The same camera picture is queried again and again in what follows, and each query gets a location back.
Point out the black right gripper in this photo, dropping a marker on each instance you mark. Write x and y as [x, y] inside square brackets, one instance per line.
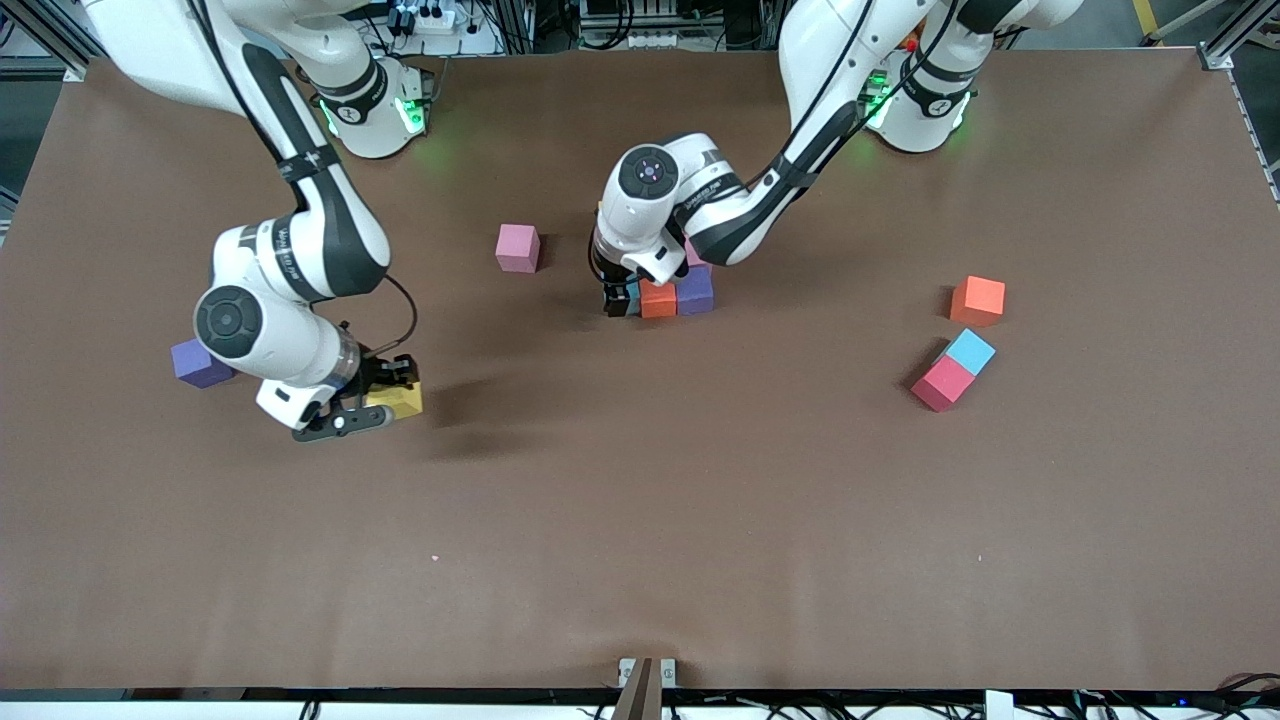
[377, 376]

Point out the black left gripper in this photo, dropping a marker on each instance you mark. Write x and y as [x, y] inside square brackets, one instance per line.
[608, 276]

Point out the yellow foam cube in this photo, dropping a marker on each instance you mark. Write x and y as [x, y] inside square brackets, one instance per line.
[400, 400]

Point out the orange foam cube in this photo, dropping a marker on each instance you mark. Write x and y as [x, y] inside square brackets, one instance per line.
[978, 301]
[658, 300]

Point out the purple foam cube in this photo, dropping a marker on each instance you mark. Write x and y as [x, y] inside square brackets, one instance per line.
[696, 292]
[190, 365]

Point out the pink foam cube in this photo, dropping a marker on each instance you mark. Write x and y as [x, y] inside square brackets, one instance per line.
[518, 248]
[698, 258]

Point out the crimson foam cube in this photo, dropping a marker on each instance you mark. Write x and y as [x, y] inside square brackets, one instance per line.
[941, 385]

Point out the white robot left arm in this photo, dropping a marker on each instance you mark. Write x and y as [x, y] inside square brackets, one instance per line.
[650, 200]

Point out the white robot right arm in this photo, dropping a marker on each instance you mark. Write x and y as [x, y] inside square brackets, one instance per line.
[300, 250]

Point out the white electrical box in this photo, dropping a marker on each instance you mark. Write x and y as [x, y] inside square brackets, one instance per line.
[640, 39]

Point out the white power strip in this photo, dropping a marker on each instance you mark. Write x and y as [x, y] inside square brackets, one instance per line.
[432, 18]

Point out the aluminium frame post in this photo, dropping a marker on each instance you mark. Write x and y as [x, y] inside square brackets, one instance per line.
[512, 25]
[772, 22]

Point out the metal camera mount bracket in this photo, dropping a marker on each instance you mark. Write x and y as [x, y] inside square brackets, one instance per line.
[645, 680]

